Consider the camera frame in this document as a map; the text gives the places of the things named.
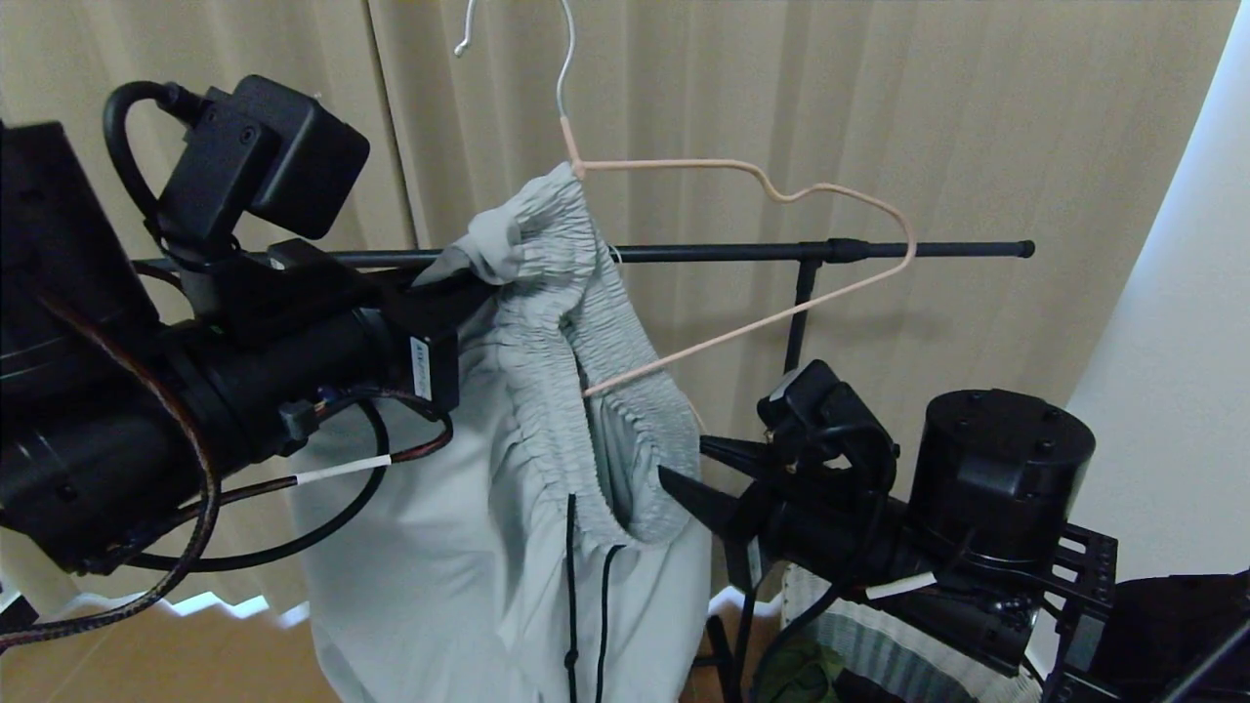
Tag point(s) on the pink clothes hanger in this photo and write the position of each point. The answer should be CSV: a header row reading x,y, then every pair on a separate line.
x,y
840,195

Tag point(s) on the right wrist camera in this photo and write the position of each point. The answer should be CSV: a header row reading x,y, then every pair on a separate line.
x,y
811,400

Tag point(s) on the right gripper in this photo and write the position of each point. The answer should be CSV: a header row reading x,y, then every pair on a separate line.
x,y
830,542

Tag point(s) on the green shirt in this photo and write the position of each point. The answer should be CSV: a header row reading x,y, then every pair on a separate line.
x,y
801,674

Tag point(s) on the pale grey shorts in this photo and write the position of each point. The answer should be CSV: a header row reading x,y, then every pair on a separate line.
x,y
439,566

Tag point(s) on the black clothes rack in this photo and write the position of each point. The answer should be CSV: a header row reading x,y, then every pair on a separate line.
x,y
703,253

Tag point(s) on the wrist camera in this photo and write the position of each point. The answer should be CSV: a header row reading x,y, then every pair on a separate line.
x,y
811,400
283,156

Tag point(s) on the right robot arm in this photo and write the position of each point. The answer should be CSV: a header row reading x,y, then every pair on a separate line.
x,y
996,469

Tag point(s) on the white laundry basket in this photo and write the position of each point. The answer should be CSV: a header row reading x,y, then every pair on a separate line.
x,y
898,654

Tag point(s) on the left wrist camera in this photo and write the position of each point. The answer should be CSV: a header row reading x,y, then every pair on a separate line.
x,y
283,156

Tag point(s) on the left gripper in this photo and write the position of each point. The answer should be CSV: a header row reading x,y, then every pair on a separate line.
x,y
293,361

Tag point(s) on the beige curtain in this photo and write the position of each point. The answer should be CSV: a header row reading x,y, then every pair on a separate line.
x,y
977,117

